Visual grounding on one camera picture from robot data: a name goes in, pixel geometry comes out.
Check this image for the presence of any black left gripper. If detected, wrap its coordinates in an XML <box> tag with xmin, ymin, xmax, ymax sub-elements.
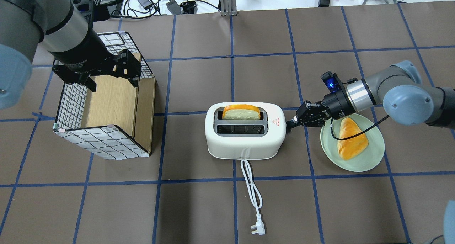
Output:
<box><xmin>52</xmin><ymin>31</ymin><xmax>141</xmax><ymax>92</ymax></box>

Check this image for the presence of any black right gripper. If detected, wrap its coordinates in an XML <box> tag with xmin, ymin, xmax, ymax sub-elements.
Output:
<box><xmin>286</xmin><ymin>91</ymin><xmax>355</xmax><ymax>132</ymax></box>

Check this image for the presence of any white two-slot toaster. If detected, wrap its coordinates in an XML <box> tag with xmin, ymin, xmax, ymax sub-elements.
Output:
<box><xmin>205</xmin><ymin>102</ymin><xmax>286</xmax><ymax>160</ymax></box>

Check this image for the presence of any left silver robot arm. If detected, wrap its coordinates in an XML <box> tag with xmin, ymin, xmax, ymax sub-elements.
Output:
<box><xmin>0</xmin><ymin>0</ymin><xmax>141</xmax><ymax>109</ymax></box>

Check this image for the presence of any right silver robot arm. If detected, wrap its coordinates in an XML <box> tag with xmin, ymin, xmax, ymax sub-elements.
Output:
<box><xmin>286</xmin><ymin>60</ymin><xmax>455</xmax><ymax>133</ymax></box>

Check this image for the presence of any yellow bread slice in toaster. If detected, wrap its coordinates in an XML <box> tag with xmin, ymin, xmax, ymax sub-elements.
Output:
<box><xmin>221</xmin><ymin>104</ymin><xmax>261</xmax><ymax>120</ymax></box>

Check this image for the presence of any yellow bread slice on plate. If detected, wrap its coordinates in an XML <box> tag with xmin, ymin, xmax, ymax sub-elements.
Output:
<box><xmin>337</xmin><ymin>117</ymin><xmax>369</xmax><ymax>161</ymax></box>

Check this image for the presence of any light green plate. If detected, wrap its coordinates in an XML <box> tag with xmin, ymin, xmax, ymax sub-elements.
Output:
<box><xmin>320</xmin><ymin>114</ymin><xmax>385</xmax><ymax>172</ymax></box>

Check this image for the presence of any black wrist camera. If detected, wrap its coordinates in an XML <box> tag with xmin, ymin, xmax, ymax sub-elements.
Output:
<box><xmin>320</xmin><ymin>71</ymin><xmax>344</xmax><ymax>93</ymax></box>

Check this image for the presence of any wire basket with checkered cloth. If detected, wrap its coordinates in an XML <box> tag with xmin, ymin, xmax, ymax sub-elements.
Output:
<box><xmin>53</xmin><ymin>32</ymin><xmax>156</xmax><ymax>160</ymax></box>

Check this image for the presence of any aluminium frame post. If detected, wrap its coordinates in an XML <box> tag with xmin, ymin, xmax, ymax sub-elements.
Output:
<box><xmin>220</xmin><ymin>0</ymin><xmax>238</xmax><ymax>16</ymax></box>

